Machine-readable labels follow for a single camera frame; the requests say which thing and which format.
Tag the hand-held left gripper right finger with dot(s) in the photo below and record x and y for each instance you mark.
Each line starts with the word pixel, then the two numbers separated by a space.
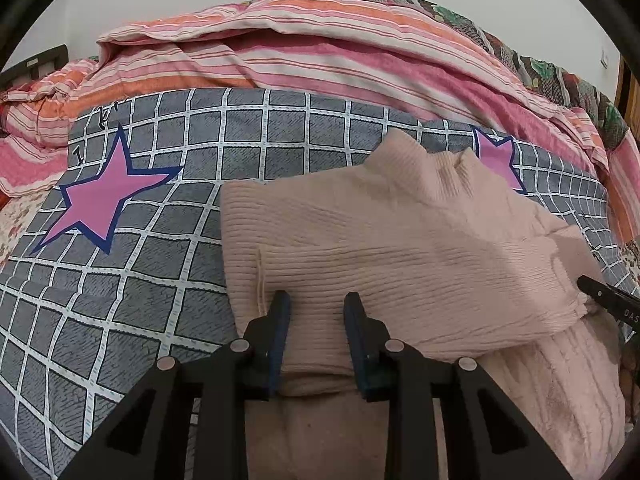
pixel 354 345

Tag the pink ribbed knit sweater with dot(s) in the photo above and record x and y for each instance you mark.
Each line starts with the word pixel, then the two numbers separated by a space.
pixel 410 250

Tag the dark bed headboard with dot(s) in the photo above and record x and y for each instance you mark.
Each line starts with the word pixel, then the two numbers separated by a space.
pixel 35 65

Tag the floral bed sheet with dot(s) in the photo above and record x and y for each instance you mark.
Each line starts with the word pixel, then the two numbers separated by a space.
pixel 15 230

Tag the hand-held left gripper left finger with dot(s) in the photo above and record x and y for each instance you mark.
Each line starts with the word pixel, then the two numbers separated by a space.
pixel 281 340

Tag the grey checked star bedsheet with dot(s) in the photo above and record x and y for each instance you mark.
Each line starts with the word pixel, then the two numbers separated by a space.
pixel 150 280

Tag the wooden door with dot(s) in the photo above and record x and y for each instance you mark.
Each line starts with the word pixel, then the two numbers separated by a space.
pixel 631 95

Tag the white wall switch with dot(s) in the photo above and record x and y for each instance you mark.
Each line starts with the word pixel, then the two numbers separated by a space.
pixel 605 57

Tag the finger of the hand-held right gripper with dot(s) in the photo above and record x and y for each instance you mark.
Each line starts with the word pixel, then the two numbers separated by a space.
pixel 607 299

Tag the pink orange striped quilt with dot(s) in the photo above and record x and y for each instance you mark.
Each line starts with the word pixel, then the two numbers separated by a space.
pixel 320 55

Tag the floral patchwork blanket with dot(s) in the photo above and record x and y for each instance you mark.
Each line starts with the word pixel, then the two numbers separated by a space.
pixel 555 77

